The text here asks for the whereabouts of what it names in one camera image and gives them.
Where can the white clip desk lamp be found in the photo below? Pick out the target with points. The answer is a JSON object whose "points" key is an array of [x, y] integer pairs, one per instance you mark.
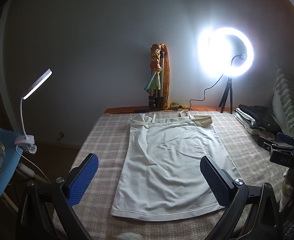
{"points": [[37, 83]]}

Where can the white camisole top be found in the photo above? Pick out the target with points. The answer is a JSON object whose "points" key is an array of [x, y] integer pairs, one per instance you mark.
{"points": [[171, 160]]}

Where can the beige garment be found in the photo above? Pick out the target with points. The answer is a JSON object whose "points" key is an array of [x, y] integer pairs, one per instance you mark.
{"points": [[204, 121]]}

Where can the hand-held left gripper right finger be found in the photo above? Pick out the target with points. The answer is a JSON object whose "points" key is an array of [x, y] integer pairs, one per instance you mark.
{"points": [[214, 180]]}

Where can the pink checked blanket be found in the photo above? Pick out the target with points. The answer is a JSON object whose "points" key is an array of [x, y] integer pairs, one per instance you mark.
{"points": [[99, 140]]}

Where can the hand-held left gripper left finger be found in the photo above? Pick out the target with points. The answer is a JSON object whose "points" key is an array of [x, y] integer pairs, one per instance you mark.
{"points": [[83, 180]]}

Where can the blue chair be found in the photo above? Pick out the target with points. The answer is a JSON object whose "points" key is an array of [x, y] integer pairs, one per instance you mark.
{"points": [[2, 180]]}

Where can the yellow green cloth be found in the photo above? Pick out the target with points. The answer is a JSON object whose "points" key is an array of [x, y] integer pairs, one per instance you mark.
{"points": [[175, 106]]}

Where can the tall silver tripod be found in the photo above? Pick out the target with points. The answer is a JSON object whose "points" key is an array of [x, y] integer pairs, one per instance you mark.
{"points": [[162, 80]]}

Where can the small wall fixture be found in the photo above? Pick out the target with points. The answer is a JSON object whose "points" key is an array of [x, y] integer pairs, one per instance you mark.
{"points": [[60, 135]]}

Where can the floral hanging cloth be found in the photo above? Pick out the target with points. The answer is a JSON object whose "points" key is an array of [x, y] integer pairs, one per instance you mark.
{"points": [[154, 80]]}

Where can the wooden bed frame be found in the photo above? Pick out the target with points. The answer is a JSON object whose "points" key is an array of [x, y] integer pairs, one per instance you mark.
{"points": [[122, 110]]}

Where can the green striped pillow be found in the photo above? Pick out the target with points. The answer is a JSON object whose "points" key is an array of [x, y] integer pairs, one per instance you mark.
{"points": [[284, 97]]}

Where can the orange hanging cloth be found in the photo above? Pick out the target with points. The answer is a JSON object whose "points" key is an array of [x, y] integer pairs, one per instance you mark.
{"points": [[167, 80]]}

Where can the small black tripod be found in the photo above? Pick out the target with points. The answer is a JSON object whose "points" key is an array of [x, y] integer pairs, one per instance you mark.
{"points": [[228, 86]]}

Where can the folded clothes stack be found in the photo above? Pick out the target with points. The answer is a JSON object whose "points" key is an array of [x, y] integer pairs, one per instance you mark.
{"points": [[259, 117]]}

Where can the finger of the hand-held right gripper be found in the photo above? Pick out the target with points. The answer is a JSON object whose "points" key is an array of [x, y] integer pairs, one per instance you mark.
{"points": [[266, 145], [284, 137]]}

